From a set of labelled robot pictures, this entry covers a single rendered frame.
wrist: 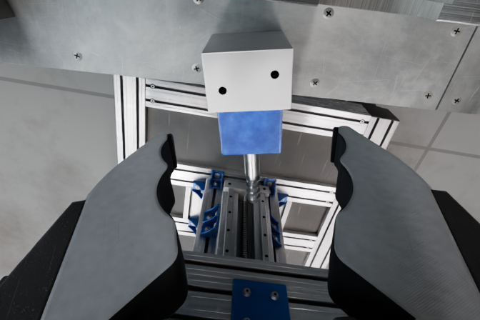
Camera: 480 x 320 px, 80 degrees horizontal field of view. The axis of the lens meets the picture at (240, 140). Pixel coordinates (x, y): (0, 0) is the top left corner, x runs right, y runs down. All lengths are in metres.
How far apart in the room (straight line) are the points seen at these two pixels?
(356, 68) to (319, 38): 0.04
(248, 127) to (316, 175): 0.85
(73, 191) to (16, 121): 0.38
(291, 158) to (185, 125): 0.36
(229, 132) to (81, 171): 1.28
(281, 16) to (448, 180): 1.40
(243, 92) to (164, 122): 0.78
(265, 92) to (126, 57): 0.11
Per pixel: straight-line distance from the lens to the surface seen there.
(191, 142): 0.95
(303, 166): 1.01
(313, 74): 0.23
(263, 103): 0.17
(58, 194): 1.61
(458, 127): 1.41
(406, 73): 0.25
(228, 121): 0.19
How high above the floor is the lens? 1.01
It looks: 60 degrees down
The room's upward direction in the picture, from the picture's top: 178 degrees counter-clockwise
